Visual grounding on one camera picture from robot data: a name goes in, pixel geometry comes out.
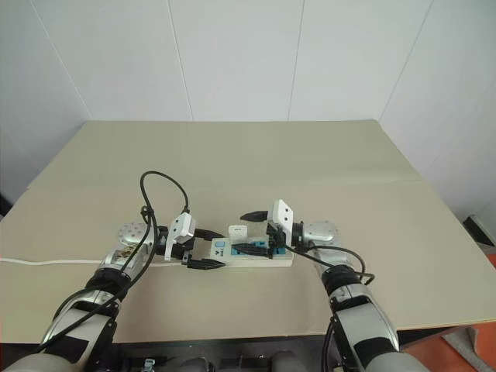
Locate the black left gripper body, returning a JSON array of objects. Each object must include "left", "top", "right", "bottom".
[{"left": 170, "top": 237, "right": 196, "bottom": 265}]

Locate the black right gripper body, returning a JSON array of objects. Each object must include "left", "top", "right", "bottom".
[{"left": 264, "top": 223, "right": 286, "bottom": 254}]

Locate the white and blue power strip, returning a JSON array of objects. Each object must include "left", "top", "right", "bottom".
[{"left": 149, "top": 235, "right": 294, "bottom": 270}]

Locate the dark grey rounded shape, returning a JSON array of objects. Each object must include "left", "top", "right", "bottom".
[
  {"left": 269, "top": 339, "right": 311, "bottom": 372},
  {"left": 178, "top": 356, "right": 218, "bottom": 372}
]

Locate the black object beside table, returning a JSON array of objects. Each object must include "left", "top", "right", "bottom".
[{"left": 463, "top": 214, "right": 496, "bottom": 247}]

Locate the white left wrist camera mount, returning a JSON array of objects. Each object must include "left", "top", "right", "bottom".
[{"left": 163, "top": 212, "right": 198, "bottom": 261}]

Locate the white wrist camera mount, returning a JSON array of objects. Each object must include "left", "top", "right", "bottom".
[
  {"left": 269, "top": 199, "right": 295, "bottom": 249},
  {"left": 163, "top": 212, "right": 198, "bottom": 261}
]

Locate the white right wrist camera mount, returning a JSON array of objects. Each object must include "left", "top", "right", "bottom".
[{"left": 269, "top": 199, "right": 295, "bottom": 249}]

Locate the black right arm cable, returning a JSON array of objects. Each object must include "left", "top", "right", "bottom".
[{"left": 281, "top": 242, "right": 376, "bottom": 290}]

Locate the white power strip cord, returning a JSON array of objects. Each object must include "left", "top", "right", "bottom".
[{"left": 0, "top": 257, "right": 102, "bottom": 267}]

